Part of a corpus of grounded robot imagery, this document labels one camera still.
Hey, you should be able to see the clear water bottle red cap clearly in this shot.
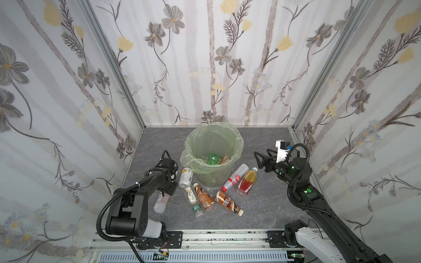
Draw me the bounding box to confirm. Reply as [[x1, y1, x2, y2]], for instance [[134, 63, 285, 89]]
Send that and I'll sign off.
[[153, 192, 170, 214]]

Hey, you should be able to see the small green-label clear bottle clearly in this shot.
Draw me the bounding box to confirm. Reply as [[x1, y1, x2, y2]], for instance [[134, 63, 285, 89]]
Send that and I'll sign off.
[[192, 204, 203, 217]]

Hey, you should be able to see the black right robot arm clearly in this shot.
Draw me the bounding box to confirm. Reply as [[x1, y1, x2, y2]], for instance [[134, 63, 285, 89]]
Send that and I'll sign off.
[[254, 141, 392, 263]]

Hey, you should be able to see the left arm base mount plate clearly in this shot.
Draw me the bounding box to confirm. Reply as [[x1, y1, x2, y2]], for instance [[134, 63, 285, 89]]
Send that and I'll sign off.
[[136, 231, 183, 251]]

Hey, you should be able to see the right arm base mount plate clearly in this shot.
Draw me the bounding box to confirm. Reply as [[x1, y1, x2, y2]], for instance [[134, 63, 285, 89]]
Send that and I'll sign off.
[[266, 230, 288, 248]]

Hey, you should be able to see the small clear cream-label bottle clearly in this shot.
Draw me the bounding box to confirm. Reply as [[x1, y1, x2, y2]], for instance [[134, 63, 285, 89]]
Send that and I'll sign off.
[[185, 186, 198, 204]]

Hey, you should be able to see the red yellow juice bottle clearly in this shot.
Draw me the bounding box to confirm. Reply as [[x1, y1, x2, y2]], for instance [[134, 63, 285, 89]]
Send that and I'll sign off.
[[236, 167, 258, 195]]

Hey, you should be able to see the white slotted cable duct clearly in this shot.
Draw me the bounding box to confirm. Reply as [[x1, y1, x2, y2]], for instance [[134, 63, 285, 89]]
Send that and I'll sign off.
[[98, 251, 296, 263]]

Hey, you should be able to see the green mesh waste bin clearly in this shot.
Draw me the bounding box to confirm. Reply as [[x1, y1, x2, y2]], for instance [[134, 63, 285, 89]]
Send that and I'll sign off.
[[189, 123, 243, 188]]

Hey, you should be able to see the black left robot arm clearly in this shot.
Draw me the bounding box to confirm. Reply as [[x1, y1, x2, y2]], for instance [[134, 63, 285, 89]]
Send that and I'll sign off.
[[96, 150, 178, 242]]

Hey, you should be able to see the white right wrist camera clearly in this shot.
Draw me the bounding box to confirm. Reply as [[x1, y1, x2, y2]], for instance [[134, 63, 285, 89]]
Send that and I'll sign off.
[[275, 140, 292, 163]]

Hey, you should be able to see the green plastic bin liner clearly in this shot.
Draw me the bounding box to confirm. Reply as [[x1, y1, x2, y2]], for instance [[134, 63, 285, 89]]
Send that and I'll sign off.
[[180, 122, 244, 175]]

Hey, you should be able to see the brown milk-tea bottle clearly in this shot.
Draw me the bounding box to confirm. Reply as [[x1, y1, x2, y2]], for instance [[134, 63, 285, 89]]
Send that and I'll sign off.
[[219, 156, 231, 164]]

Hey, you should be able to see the brown coffee bottle centre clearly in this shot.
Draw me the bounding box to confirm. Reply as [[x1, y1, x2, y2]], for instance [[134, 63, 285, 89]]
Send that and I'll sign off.
[[214, 191, 244, 217]]

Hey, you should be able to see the white bottle red label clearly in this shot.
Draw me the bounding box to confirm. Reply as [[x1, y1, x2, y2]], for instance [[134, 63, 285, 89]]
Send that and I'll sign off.
[[221, 163, 249, 192]]

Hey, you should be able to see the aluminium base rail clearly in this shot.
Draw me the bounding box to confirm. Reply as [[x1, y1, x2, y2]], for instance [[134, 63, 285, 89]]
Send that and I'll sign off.
[[88, 228, 330, 263]]

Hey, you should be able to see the white bottle yellow arrow label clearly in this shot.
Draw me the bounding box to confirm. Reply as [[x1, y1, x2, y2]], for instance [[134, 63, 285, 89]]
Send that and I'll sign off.
[[178, 167, 194, 188]]

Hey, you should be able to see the green soda bottle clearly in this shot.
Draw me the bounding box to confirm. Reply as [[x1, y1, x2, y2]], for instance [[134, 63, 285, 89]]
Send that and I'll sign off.
[[207, 153, 221, 165]]

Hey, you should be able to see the brown tea bottle left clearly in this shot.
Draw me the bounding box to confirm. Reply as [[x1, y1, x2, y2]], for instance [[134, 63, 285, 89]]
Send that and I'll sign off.
[[193, 183, 214, 210]]

